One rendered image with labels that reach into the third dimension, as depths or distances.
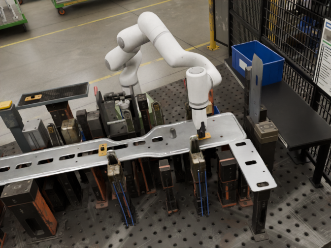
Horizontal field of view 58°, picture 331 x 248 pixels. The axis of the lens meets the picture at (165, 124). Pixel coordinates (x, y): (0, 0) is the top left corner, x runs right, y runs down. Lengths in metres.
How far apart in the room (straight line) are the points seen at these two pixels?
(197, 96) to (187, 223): 0.60
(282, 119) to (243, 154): 0.28
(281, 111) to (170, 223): 0.75
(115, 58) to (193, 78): 0.71
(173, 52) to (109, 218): 0.85
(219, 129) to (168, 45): 0.47
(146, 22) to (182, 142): 0.55
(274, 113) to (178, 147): 0.49
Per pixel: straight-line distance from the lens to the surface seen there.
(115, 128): 1.61
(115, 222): 1.53
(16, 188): 1.41
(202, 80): 1.18
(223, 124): 1.47
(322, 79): 1.46
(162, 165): 1.30
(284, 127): 1.42
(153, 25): 1.32
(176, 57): 1.25
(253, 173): 1.24
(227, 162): 1.30
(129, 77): 1.89
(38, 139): 1.59
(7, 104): 1.77
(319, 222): 1.52
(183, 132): 1.44
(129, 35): 1.46
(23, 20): 7.38
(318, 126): 1.46
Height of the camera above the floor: 1.90
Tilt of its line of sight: 37 degrees down
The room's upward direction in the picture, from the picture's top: 9 degrees counter-clockwise
